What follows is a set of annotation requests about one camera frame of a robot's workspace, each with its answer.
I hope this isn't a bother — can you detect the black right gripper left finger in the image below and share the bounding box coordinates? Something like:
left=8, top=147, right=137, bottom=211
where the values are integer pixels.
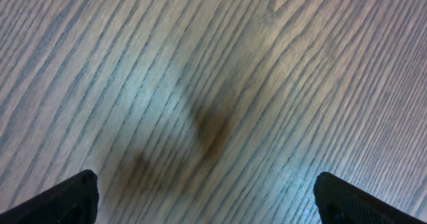
left=1, top=169, right=99, bottom=224

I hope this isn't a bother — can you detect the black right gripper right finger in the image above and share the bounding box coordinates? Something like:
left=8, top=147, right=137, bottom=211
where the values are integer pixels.
left=314, top=172, right=425, bottom=224

